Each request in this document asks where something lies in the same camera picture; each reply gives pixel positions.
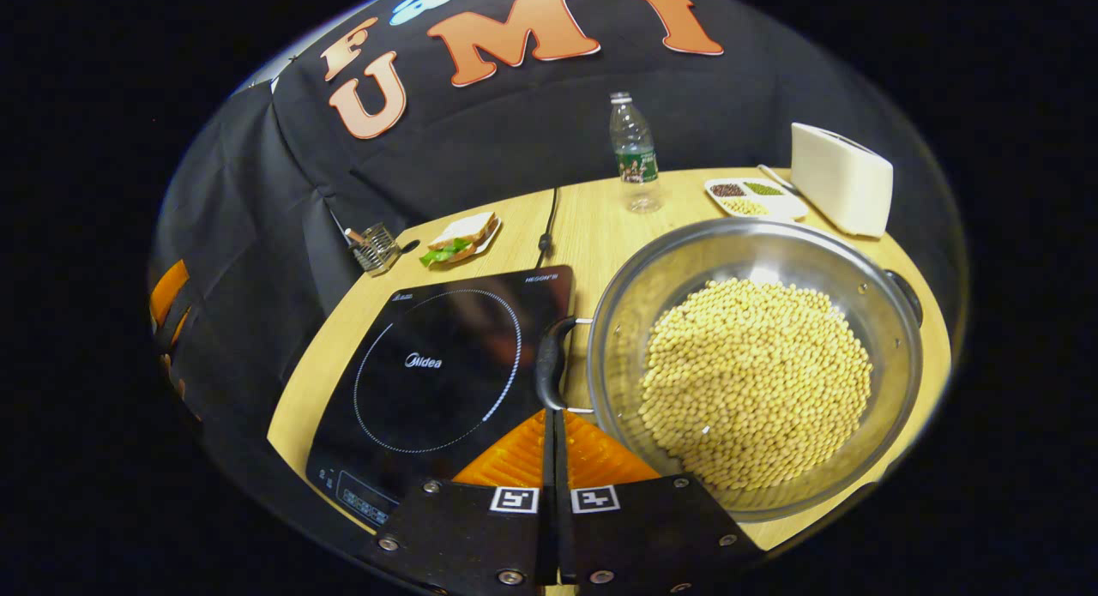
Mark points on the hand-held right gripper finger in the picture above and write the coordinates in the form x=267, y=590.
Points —
x=561, y=459
x=549, y=459

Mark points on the white toaster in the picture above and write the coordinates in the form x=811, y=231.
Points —
x=841, y=180

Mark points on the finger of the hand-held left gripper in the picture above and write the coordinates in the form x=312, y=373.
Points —
x=169, y=291
x=181, y=328

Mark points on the clear plastic water bottle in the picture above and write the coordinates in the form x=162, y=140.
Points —
x=635, y=159

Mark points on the small clear holder with sticks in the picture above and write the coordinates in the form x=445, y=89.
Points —
x=376, y=249

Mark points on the sandwich on white plate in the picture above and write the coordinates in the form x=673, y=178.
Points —
x=459, y=240

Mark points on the white divided dish of beans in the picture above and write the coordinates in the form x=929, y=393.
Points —
x=755, y=200

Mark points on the black induction cooktop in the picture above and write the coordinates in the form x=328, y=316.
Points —
x=429, y=382

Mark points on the pile of yellow soybeans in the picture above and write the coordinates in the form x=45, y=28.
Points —
x=755, y=382

